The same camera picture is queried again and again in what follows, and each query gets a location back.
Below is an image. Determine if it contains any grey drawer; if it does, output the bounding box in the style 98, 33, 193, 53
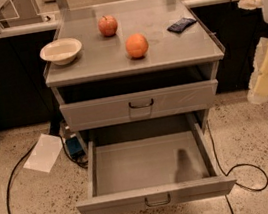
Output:
60, 80, 218, 131
77, 124, 236, 214

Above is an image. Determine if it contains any grey top drawer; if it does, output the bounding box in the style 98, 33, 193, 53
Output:
60, 80, 218, 131

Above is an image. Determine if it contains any grey metal drawer cabinet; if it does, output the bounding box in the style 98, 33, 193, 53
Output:
45, 0, 224, 144

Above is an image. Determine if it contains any dark blue snack packet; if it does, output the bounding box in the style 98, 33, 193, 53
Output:
167, 17, 196, 33

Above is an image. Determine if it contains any orange fruit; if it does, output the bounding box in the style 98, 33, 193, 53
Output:
125, 33, 149, 58

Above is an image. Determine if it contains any red apple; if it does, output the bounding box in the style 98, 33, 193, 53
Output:
97, 15, 118, 37

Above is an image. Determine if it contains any white ceramic bowl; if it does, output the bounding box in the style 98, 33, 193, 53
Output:
40, 38, 82, 66

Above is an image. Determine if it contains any blue power box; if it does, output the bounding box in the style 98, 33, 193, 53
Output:
66, 137, 85, 158

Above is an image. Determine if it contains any white paper sheet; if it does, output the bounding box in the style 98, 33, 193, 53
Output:
23, 133, 62, 173

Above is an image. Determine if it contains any black cable left floor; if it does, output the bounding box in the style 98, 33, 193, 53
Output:
0, 140, 51, 214

